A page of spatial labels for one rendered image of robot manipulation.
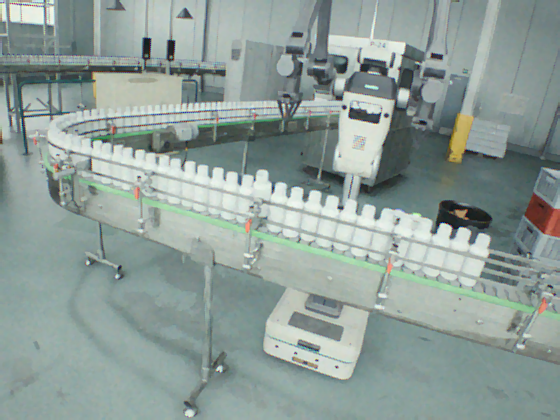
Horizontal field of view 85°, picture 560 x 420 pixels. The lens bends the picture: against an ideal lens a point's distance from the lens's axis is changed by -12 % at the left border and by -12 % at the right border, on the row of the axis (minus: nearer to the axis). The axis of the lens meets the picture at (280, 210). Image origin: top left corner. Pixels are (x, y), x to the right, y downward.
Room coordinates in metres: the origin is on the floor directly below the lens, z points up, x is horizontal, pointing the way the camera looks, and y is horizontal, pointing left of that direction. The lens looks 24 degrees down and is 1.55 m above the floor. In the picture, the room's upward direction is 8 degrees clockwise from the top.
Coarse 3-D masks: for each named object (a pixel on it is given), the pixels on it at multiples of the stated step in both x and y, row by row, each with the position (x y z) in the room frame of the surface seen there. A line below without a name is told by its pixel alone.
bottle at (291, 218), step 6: (294, 192) 1.04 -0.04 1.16; (300, 192) 1.05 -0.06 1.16; (288, 198) 1.06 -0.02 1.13; (294, 198) 1.04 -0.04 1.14; (300, 198) 1.05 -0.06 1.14; (288, 204) 1.04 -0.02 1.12; (294, 204) 1.03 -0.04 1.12; (300, 204) 1.04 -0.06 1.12; (288, 210) 1.04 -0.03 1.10; (288, 216) 1.04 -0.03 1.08; (294, 216) 1.03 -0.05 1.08; (300, 216) 1.04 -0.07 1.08; (288, 222) 1.03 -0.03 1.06; (294, 222) 1.03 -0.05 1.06; (300, 222) 1.04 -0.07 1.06; (282, 228) 1.06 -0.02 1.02; (288, 234) 1.03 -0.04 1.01; (294, 234) 1.03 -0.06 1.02
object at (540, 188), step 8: (544, 168) 2.59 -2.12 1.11; (544, 176) 2.54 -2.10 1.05; (552, 176) 2.43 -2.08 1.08; (536, 184) 2.61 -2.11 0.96; (544, 184) 2.50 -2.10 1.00; (552, 184) 2.39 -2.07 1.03; (536, 192) 2.56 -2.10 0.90; (544, 192) 2.46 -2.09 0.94; (552, 192) 2.35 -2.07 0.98; (544, 200) 2.40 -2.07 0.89; (552, 200) 2.31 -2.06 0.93
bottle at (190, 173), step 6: (186, 162) 1.19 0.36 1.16; (192, 162) 1.20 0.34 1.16; (186, 168) 1.17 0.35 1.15; (192, 168) 1.18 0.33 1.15; (186, 174) 1.17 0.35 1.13; (192, 174) 1.17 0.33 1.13; (192, 180) 1.17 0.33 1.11; (186, 186) 1.16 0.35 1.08; (192, 186) 1.17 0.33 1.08; (186, 192) 1.16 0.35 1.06; (192, 192) 1.17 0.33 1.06; (192, 198) 1.17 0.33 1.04; (186, 204) 1.16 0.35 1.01; (192, 204) 1.17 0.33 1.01
